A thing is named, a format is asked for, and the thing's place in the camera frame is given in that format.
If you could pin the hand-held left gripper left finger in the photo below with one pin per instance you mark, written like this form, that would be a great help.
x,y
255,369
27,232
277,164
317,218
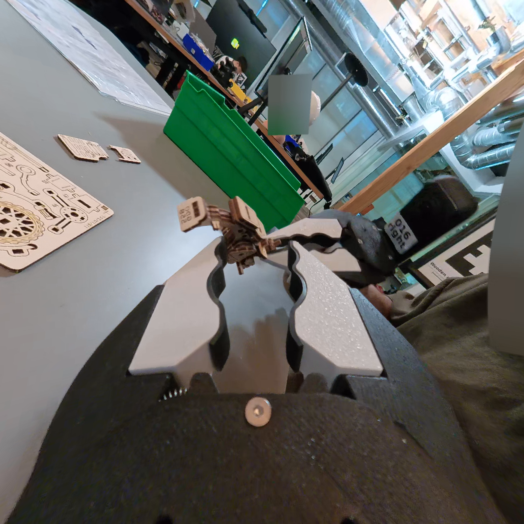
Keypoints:
x,y
176,311

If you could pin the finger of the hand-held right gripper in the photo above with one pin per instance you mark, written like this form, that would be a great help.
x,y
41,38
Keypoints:
x,y
311,231
346,262

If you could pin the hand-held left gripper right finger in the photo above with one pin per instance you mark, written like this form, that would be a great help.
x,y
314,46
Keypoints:
x,y
335,319

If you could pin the wooden puzzle model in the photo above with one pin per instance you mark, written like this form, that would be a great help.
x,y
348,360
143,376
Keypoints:
x,y
237,233

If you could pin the person's right hand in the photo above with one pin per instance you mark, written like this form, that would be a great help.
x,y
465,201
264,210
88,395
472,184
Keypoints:
x,y
378,301

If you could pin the white puzzle box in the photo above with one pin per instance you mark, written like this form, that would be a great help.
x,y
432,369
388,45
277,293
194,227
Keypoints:
x,y
454,262

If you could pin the green plastic bin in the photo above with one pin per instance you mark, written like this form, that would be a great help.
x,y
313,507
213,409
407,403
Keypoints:
x,y
229,151

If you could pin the wooden ceiling beam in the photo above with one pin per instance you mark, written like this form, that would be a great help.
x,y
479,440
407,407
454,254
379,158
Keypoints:
x,y
430,139

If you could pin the person's brown clothing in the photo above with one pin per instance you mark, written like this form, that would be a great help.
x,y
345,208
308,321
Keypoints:
x,y
458,368

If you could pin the yellow object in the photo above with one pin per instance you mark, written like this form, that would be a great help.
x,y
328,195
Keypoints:
x,y
239,90

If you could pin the wooden puzzle sheet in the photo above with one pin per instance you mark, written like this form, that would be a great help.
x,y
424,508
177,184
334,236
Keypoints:
x,y
41,221

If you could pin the small loose wooden puzzle piece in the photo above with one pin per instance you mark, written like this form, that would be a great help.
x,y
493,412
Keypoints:
x,y
125,154

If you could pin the black round lamp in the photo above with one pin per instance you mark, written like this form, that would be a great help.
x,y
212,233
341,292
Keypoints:
x,y
355,69

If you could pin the slim black monitor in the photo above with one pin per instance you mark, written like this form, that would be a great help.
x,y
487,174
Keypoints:
x,y
286,53

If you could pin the large loose wooden puzzle piece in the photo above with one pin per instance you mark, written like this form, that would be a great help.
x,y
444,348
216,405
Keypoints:
x,y
82,147

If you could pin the blue plastic bin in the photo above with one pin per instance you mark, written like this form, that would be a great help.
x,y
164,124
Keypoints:
x,y
198,51

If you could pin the black computer monitor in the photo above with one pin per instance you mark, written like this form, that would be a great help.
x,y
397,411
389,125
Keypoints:
x,y
241,28

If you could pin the long wooden table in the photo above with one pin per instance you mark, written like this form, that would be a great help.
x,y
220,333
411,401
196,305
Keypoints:
x,y
172,37

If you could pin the puzzle instruction booklet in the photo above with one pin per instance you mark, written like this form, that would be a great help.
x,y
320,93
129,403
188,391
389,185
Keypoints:
x,y
90,53

